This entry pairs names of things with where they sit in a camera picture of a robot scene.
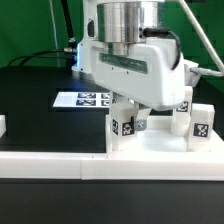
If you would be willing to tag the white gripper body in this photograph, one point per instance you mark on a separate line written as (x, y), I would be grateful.
(146, 75)

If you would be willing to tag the white square table top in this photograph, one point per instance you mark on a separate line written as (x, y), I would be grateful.
(157, 139)

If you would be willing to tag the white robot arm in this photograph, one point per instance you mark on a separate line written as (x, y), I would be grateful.
(126, 49)

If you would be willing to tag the white marker sheet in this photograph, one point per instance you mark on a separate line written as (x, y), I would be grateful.
(82, 100)

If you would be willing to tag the white U-shaped fence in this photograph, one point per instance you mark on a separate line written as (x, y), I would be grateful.
(103, 166)

